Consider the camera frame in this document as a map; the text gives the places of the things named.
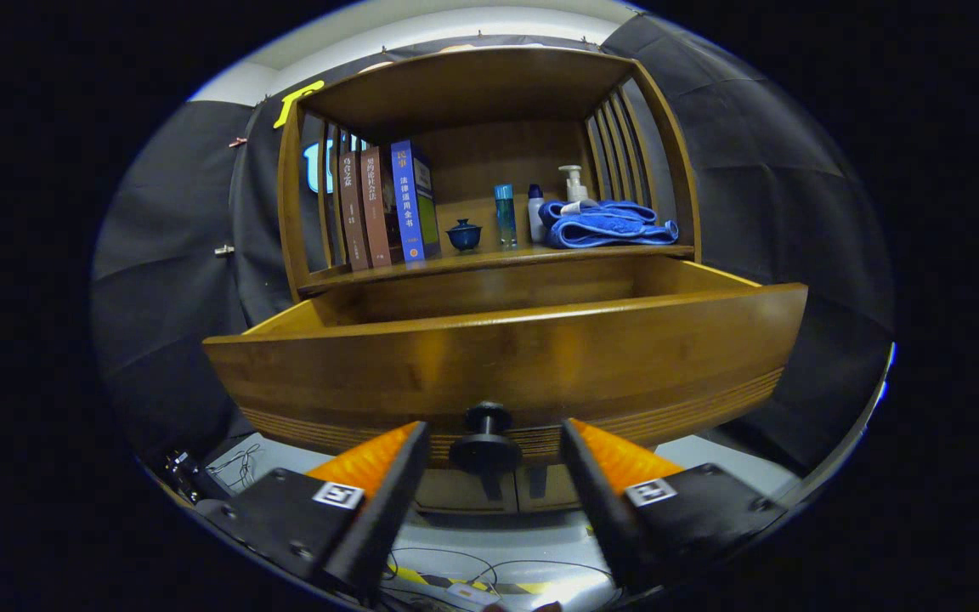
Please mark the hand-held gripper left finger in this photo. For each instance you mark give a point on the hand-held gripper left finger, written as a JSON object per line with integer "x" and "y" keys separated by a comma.
{"x": 379, "y": 518}

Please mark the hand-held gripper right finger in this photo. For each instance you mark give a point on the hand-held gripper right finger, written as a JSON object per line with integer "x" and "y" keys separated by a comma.
{"x": 604, "y": 514}

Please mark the wooden drawer with black knob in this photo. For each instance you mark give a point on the wooden drawer with black knob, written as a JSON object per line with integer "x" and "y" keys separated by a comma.
{"x": 498, "y": 357}

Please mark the wooden cabinet door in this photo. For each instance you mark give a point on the wooden cabinet door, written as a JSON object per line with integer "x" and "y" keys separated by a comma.
{"x": 443, "y": 491}
{"x": 553, "y": 489}

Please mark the wooden cabinet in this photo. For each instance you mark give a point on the wooden cabinet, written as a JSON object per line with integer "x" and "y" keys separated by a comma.
{"x": 489, "y": 93}

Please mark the yellow black striped floor tape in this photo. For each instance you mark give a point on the yellow black striped floor tape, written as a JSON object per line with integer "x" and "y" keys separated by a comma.
{"x": 421, "y": 580}

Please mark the small white floor device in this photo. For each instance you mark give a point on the small white floor device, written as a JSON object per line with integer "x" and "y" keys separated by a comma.
{"x": 466, "y": 593}

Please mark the black device with orange tips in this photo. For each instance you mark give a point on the black device with orange tips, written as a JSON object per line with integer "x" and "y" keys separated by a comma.
{"x": 183, "y": 472}

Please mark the blue folded towel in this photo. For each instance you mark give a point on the blue folded towel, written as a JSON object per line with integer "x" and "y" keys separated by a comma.
{"x": 608, "y": 225}

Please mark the dark blue lidded teacup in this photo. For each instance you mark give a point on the dark blue lidded teacup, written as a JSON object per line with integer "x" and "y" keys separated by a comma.
{"x": 464, "y": 236}

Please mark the white bottle with blue cap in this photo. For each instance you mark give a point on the white bottle with blue cap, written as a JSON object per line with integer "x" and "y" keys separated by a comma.
{"x": 535, "y": 221}

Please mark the dark brown book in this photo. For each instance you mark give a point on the dark brown book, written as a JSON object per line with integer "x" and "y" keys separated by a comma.
{"x": 353, "y": 212}

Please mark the reddish brown book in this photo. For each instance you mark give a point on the reddish brown book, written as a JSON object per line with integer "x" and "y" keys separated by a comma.
{"x": 377, "y": 208}

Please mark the teal clear bottle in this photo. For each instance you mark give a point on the teal clear bottle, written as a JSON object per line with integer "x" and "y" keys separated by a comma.
{"x": 505, "y": 217}

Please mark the blue book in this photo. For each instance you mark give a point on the blue book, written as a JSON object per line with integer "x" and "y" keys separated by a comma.
{"x": 407, "y": 204}

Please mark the white pump bottle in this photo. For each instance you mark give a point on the white pump bottle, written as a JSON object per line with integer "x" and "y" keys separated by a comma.
{"x": 574, "y": 183}

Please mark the black backdrop cloth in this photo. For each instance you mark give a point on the black backdrop cloth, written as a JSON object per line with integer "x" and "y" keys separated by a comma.
{"x": 795, "y": 212}

